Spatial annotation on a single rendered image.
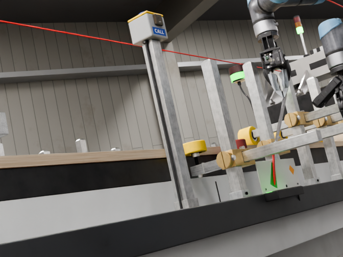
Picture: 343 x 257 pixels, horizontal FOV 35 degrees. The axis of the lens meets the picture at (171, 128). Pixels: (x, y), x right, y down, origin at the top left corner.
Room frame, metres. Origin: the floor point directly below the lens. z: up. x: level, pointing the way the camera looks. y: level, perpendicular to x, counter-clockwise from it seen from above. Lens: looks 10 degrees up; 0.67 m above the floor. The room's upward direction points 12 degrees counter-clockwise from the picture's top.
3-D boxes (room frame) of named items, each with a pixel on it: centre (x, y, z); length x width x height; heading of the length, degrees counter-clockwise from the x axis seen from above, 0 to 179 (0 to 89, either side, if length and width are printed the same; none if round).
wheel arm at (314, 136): (1.62, -0.21, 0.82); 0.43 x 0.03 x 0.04; 53
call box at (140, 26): (1.40, 0.00, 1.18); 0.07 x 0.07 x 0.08; 53
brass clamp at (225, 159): (1.63, -0.17, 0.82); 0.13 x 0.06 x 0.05; 143
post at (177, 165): (1.40, 0.01, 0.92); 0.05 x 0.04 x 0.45; 143
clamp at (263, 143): (1.83, -0.31, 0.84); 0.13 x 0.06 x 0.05; 143
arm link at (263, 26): (1.76, -0.38, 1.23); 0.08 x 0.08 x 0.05
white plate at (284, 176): (1.77, -0.30, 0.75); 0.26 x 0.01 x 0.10; 143
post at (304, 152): (2.01, -0.45, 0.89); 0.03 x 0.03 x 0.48; 53
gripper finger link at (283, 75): (1.76, -0.39, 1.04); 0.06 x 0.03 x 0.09; 163
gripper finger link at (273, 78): (1.76, -0.36, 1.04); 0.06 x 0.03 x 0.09; 163
